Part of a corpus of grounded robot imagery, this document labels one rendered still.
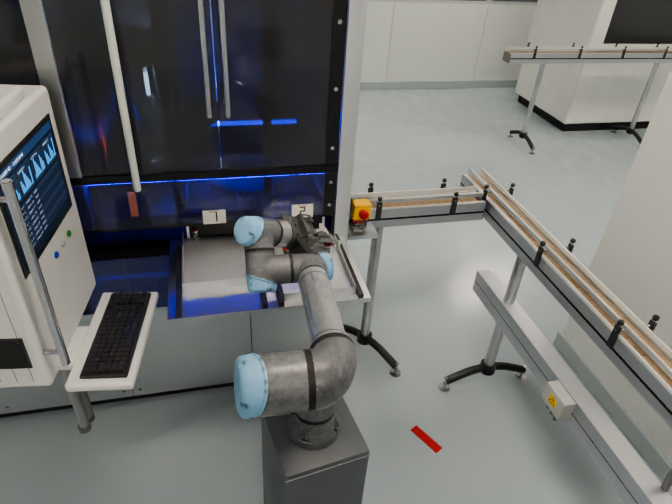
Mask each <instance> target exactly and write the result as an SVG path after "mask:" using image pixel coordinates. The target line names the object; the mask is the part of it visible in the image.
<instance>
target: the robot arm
mask: <svg viewBox="0 0 672 504"><path fill-rule="evenodd" d="M303 215H304V216H308V217H309V218H308V217H304V216H303ZM311 222H314V221H313V219H312V217H311V215H308V214H302V213H299V214H298V215H296V216H289V215H280V216H279V217H278V218H277V219H272V218H264V217H259V216H244V217H241V218H240V219H239V220H238V221H237V222H236V224H235V227H234V237H235V238H236V241H237V242H238V243H239V244H241V245H243V246H244V250H245V264H246V274H245V276H246V281H247V289H248V291H249V292H250V293H266V292H275V291H276V290H277V284H289V283H299V287H300V292H301V296H302V301H303V305H304V310H305V315H306V319H307V324H308V328H309V333H310V337H311V342H312V343H311V345H310V348H309V349H303V350H292V351H281V352H270V353H258V354H256V353H249V354H247V355H242V356H239V357H238V358H237V359H236V361H235V366H234V395H235V404H236V409H237V412H238V414H239V415H240V416H241V418H243V419H250V420H253V419H256V418H265V417H274V416H283V415H289V418H288V425H287V429H288V434H289V436H290V438H291V440H292V441H293V442H294V443H295V444H296V445H298V446H299V447H301V448H304V449H308V450H320V449H324V448H326V447H328V446H330V445H331V444H332V443H333V442H334V441H335V440H336V439H337V437H338V435H339V431H340V420H339V416H338V414H337V412H336V409H335V408H336V402H337V401H339V400H340V399H341V398H342V397H343V395H344V394H345V393H346V392H347V390H348V389H349V387H350V385H351V384H352V381H353V379H354V376H355V373H356V368H357V352H356V349H355V345H354V342H353V340H352V338H351V337H350V336H349V335H347V334H346V333H345V330H344V326H343V323H342V320H341V317H340V313H339V310H338V307H337V304H336V300H335V297H334V294H333V291H332V287H331V284H330V280H331V279H332V278H333V274H334V266H333V259H332V256H331V254H329V253H327V252H324V253H319V252H313V251H314V250H318V249H322V248H325V247H327V243H330V244H331V243H332V242H333V241H334V237H333V236H332V235H331V234H329V232H328V230H327V229H326V227H325V226H324V225H323V224H322V223H319V229H316V230H315V231H314V227H313V225H312V223H311ZM322 242H323V243H322ZM274 247H286V248H287V249H288V250H289V251H290V252H291V254H282V255H275V250H274Z"/></svg>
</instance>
